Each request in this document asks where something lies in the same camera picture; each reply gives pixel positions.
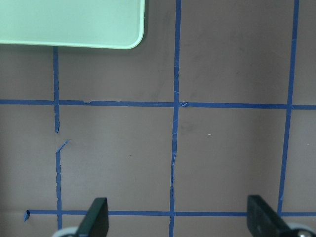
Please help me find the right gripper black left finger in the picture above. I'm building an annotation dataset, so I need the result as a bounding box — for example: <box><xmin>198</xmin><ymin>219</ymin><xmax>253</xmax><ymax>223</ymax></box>
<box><xmin>77</xmin><ymin>197</ymin><xmax>109</xmax><ymax>237</ymax></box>

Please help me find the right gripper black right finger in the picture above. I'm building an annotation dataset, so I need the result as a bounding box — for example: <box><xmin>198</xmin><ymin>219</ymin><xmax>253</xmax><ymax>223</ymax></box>
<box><xmin>247</xmin><ymin>195</ymin><xmax>290</xmax><ymax>237</ymax></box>

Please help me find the light green plastic tray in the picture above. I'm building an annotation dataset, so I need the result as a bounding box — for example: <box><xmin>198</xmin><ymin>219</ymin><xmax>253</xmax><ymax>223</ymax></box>
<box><xmin>0</xmin><ymin>0</ymin><xmax>145</xmax><ymax>49</ymax></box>

